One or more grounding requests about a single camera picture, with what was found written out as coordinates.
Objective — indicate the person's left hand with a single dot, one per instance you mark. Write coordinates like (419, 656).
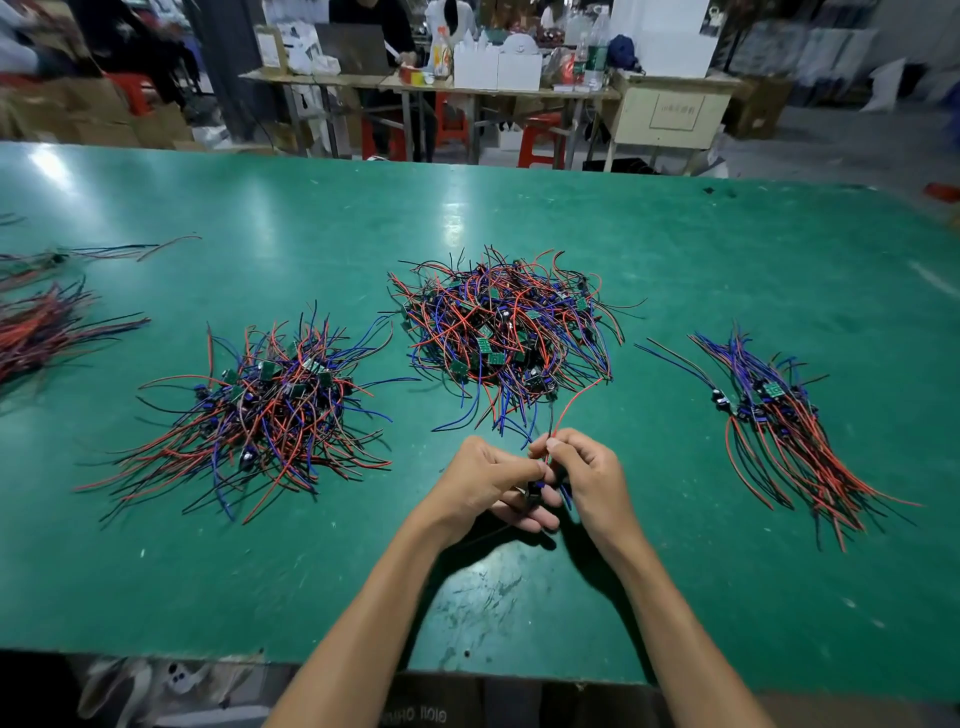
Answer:
(477, 488)

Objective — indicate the person's right hand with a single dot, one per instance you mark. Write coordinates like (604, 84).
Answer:
(593, 492)

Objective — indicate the person's right forearm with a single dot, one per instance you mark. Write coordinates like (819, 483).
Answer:
(690, 645)

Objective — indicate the person's left forearm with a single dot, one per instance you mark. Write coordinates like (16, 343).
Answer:
(353, 645)

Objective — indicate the red plastic stool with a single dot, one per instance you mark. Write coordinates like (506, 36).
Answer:
(452, 120)
(135, 90)
(543, 143)

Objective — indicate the cream cabinet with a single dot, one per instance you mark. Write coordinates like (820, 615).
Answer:
(671, 117)

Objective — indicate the long wooden work table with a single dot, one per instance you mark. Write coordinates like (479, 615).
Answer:
(435, 78)

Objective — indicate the brown cardboard box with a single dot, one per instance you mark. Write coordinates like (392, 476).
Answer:
(761, 108)

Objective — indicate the row of white containers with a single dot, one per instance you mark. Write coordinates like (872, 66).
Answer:
(498, 68)

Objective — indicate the dark blue bag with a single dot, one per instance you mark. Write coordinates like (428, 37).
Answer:
(623, 54)

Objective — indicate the grey laptop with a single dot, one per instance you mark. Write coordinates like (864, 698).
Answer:
(354, 48)

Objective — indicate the small red floor object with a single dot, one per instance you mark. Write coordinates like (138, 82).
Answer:
(941, 192)

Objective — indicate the stack of white boxes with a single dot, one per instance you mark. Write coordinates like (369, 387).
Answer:
(665, 33)

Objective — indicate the dark pillar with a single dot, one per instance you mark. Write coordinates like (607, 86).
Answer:
(237, 53)

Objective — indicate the row of cardboard boxes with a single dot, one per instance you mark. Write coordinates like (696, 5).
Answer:
(98, 113)

